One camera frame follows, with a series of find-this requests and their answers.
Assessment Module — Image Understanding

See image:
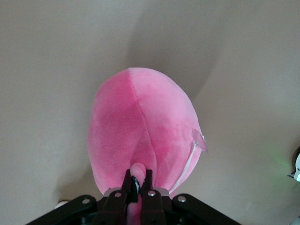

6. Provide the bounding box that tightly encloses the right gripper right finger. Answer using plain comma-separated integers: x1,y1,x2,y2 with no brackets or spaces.
140,168,242,225

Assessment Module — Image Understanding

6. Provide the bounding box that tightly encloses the round hot pink plush toy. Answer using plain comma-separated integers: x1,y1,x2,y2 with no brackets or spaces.
87,67,209,225

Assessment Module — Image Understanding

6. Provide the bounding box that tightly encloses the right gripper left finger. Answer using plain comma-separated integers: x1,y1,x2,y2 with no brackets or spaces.
25,168,132,225

